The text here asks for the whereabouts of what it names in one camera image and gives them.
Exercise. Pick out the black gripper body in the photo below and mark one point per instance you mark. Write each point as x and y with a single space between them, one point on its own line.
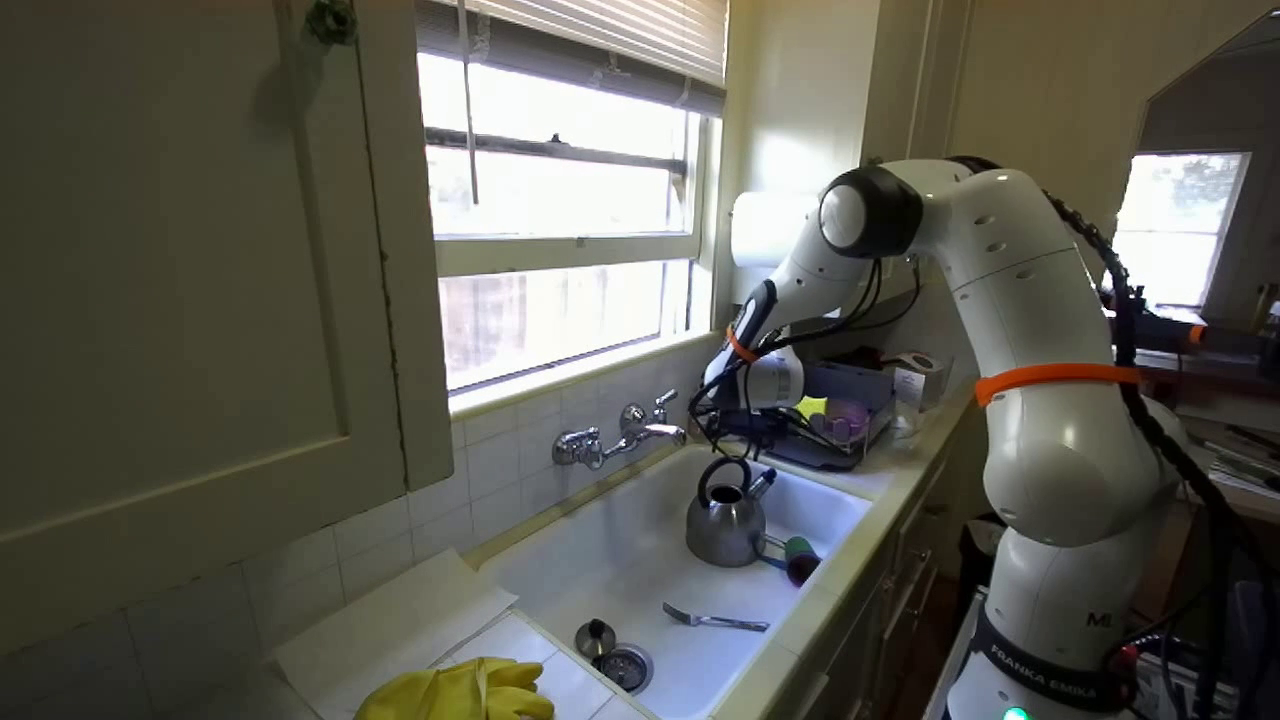
747 421

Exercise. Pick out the stainless steel teapot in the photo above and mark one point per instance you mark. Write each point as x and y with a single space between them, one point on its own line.
725 526

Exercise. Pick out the chrome wall faucet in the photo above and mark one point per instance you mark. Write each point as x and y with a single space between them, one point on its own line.
616 439

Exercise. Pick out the round steel teapot lid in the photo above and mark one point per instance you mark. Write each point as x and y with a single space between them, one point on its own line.
593 639

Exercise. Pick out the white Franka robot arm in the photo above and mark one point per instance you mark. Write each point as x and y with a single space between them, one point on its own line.
1054 453

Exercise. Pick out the yellow sponge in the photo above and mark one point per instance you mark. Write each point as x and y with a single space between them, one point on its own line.
811 406

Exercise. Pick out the dark dish rack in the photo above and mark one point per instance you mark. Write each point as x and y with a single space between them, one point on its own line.
863 402

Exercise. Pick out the blue green dish brush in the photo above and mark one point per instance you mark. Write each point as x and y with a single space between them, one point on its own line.
799 557

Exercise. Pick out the white plastic container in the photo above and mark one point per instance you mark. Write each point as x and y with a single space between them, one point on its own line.
921 380

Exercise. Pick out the metal fork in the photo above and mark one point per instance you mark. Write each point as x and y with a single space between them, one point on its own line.
712 622

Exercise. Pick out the white sink basin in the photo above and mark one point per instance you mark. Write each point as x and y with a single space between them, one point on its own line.
602 573

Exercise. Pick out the lower cabinet fronts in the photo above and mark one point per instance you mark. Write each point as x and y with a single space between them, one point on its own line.
894 585

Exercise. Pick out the black sink drain stopper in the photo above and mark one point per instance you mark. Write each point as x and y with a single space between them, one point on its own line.
624 668

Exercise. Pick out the kitchen window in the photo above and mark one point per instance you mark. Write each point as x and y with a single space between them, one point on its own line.
561 200

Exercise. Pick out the yellow cloth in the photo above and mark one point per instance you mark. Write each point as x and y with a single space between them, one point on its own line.
453 694

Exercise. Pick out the window blind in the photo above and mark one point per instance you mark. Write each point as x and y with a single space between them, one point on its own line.
602 34

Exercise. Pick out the background room window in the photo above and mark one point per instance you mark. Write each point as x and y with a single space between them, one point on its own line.
1180 214

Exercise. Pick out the cabinet door latch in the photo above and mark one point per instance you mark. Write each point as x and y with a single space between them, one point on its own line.
330 23

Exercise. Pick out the cream cabinet door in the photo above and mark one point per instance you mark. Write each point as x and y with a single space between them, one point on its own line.
174 293

